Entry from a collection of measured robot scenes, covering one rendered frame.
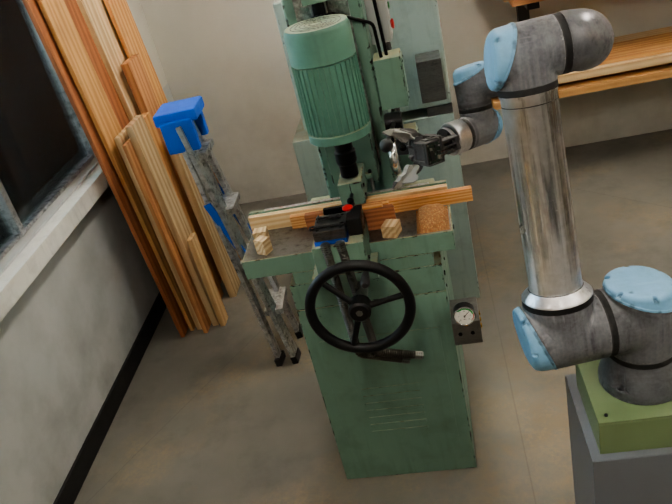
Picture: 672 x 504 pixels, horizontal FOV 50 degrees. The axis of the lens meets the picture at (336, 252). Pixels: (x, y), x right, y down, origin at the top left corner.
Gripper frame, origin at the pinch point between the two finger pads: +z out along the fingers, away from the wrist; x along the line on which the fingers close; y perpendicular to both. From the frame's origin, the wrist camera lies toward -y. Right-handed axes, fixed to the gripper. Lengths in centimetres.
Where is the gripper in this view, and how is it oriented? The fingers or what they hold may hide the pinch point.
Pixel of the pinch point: (385, 161)
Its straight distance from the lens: 187.3
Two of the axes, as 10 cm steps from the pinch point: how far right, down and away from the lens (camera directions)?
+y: 5.4, 1.9, -8.2
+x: 2.0, 9.2, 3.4
